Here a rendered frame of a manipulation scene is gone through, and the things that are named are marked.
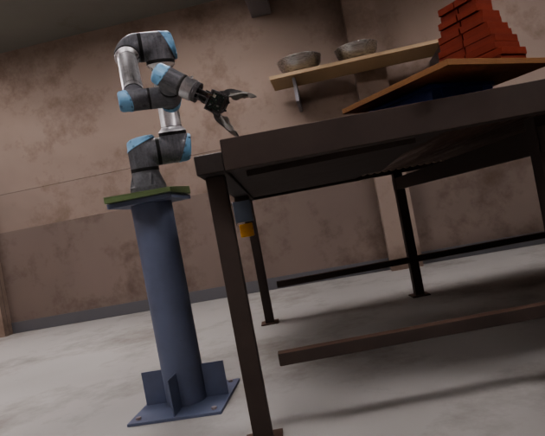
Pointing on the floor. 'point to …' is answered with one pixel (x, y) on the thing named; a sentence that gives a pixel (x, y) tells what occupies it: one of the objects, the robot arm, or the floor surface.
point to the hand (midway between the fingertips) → (248, 117)
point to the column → (172, 323)
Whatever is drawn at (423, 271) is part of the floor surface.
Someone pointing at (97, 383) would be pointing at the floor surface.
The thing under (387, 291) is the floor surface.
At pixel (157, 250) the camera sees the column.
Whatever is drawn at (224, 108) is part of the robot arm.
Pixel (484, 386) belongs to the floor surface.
